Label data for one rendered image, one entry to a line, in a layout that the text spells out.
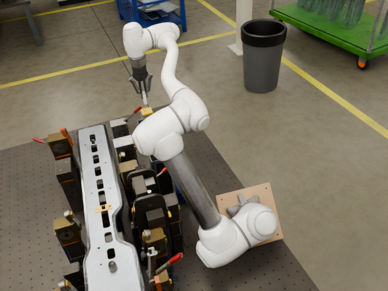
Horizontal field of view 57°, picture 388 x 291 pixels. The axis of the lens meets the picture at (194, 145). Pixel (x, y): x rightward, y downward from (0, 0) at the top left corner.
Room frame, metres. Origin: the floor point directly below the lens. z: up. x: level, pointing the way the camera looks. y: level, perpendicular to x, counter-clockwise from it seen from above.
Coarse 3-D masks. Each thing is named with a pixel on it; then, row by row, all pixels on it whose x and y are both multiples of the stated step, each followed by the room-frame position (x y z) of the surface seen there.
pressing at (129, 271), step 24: (96, 144) 1.65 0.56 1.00; (96, 192) 1.26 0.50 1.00; (120, 192) 1.25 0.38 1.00; (96, 216) 1.11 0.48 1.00; (96, 240) 0.97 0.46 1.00; (120, 240) 0.96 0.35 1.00; (96, 264) 0.85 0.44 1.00; (120, 264) 0.84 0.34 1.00; (96, 288) 0.75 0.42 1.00; (120, 288) 0.74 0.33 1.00; (144, 288) 0.73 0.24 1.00
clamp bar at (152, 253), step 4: (148, 248) 0.76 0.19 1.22; (152, 248) 0.76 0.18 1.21; (148, 252) 0.74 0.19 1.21; (152, 252) 0.74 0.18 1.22; (156, 252) 0.74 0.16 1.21; (144, 256) 0.73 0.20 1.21; (148, 256) 0.73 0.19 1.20; (152, 256) 0.73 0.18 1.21; (148, 260) 0.75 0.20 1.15; (152, 260) 0.73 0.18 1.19; (148, 264) 0.75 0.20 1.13; (152, 264) 0.73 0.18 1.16; (148, 268) 0.75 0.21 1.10; (152, 268) 0.72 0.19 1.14; (148, 272) 0.75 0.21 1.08; (152, 272) 0.72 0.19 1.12; (148, 276) 0.75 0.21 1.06; (152, 276) 0.72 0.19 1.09
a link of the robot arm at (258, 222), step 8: (248, 208) 1.08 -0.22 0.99; (256, 208) 1.05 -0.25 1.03; (264, 208) 1.04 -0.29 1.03; (240, 216) 1.05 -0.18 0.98; (248, 216) 1.02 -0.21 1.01; (256, 216) 1.00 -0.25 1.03; (264, 216) 1.00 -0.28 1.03; (272, 216) 1.00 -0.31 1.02; (240, 224) 1.01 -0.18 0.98; (248, 224) 0.99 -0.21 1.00; (256, 224) 0.97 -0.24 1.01; (264, 224) 0.98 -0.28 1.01; (272, 224) 0.98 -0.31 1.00; (248, 232) 0.97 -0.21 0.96; (256, 232) 0.95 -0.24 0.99; (264, 232) 0.95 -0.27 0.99; (272, 232) 0.95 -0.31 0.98; (248, 240) 0.95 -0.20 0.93; (256, 240) 0.95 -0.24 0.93
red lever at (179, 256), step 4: (176, 256) 0.76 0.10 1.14; (180, 256) 0.76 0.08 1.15; (172, 260) 0.76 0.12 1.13; (176, 260) 0.75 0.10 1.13; (164, 264) 0.76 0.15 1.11; (168, 264) 0.75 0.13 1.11; (172, 264) 0.75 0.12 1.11; (160, 268) 0.75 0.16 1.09; (164, 268) 0.74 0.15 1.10; (156, 272) 0.74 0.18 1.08; (160, 272) 0.74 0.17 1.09
